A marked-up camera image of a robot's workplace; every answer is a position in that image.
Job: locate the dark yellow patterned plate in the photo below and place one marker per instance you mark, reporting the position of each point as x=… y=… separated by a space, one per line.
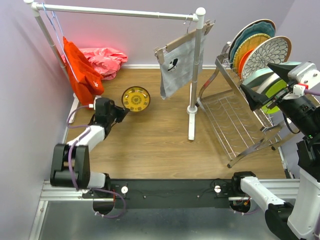
x=136 y=99

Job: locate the blue wire hanger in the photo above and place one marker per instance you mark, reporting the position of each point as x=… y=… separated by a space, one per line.
x=54 y=21

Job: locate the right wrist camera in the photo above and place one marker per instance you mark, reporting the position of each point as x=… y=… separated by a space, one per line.
x=303 y=79

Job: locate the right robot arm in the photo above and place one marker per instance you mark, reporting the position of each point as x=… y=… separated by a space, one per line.
x=301 y=220

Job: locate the grey panda towel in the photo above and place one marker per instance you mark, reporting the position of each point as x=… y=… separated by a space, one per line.
x=177 y=68

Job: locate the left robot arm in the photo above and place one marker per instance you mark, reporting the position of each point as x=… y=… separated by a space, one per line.
x=70 y=165

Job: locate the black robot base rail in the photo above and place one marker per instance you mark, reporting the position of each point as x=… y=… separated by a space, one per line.
x=175 y=193

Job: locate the pink plastic bag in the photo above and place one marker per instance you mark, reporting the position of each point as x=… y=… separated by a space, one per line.
x=106 y=61

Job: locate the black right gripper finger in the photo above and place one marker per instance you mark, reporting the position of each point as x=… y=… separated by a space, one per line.
x=256 y=100
x=282 y=70

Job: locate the orange garment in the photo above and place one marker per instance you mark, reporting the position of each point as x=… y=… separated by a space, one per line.
x=86 y=83

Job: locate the white clothes rack frame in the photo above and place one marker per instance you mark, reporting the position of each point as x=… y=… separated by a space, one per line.
x=198 y=17

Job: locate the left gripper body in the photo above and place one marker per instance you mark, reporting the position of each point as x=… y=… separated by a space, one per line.
x=111 y=117

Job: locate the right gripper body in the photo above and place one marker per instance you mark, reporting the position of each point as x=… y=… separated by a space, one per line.
x=301 y=110

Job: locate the large floral ceramic plate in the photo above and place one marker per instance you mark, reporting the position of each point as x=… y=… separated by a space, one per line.
x=236 y=35

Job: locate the brown rim floral plate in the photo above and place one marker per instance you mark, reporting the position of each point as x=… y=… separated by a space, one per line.
x=275 y=50

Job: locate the orange plastic plate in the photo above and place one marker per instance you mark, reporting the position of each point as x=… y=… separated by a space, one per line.
x=242 y=62

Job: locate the teal scalloped plate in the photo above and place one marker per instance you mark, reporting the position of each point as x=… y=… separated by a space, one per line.
x=243 y=37

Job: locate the light blue divided tray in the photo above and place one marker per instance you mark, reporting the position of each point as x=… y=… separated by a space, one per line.
x=260 y=75

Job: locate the woven bamboo plate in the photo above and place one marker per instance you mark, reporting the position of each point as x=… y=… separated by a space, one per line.
x=249 y=44

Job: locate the white striped plate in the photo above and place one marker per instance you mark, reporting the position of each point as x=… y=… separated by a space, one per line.
x=272 y=79

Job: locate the metal dish rack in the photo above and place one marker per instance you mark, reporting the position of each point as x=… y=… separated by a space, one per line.
x=239 y=130

